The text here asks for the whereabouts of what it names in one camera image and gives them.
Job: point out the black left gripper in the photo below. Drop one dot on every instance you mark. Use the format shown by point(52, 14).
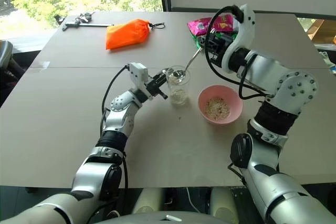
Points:
point(153, 86)

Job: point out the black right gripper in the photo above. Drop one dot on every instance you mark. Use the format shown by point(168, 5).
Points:
point(218, 47)

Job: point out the clear glass mug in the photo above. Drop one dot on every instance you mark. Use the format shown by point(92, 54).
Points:
point(178, 87)

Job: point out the metal spoon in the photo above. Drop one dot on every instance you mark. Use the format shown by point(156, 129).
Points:
point(181, 71)

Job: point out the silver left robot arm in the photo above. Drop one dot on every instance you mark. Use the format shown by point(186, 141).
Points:
point(115, 119)

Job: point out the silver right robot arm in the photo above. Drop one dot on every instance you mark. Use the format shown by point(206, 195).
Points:
point(296, 85)

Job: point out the oatmeal in glass mug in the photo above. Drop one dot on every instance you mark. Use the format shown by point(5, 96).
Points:
point(179, 95)

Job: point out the oatmeal in pink bowl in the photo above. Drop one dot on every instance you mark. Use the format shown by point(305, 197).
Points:
point(217, 107)

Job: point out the pink bowl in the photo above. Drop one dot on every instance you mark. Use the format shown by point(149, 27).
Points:
point(220, 108)

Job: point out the green snack bag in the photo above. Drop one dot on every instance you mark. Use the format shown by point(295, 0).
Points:
point(199, 39)

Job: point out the pink snack bag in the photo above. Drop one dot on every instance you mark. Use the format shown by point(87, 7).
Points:
point(204, 24)

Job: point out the metal bar tool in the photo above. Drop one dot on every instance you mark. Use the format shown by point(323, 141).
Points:
point(86, 24)

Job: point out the bunch of keys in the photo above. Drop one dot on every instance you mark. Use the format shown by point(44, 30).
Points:
point(85, 17)

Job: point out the wooden box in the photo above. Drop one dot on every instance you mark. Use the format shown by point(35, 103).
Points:
point(319, 28)

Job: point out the pale rounded robot leg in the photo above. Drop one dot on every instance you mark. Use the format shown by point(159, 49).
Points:
point(147, 201)
point(223, 204)

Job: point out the white crumpled cloth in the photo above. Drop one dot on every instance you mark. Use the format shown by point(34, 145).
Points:
point(326, 57)

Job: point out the small black clip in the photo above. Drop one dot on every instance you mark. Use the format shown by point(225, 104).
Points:
point(58, 18)

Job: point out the grey chair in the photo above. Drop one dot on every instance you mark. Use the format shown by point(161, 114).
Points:
point(6, 58)

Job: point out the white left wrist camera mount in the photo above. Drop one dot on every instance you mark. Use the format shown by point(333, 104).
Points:
point(138, 72)

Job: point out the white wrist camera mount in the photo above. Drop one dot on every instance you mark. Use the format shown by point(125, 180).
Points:
point(138, 72)
point(242, 32)

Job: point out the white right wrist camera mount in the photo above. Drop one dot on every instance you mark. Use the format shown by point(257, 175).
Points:
point(242, 32)

